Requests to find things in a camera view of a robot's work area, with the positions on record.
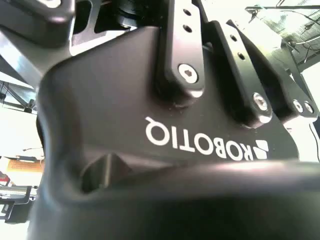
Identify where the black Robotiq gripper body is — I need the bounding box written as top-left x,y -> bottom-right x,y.
28,24 -> 320,240

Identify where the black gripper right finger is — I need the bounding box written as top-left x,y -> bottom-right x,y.
203,19 -> 316,129

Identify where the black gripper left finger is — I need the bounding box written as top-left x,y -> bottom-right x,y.
0,0 -> 208,99

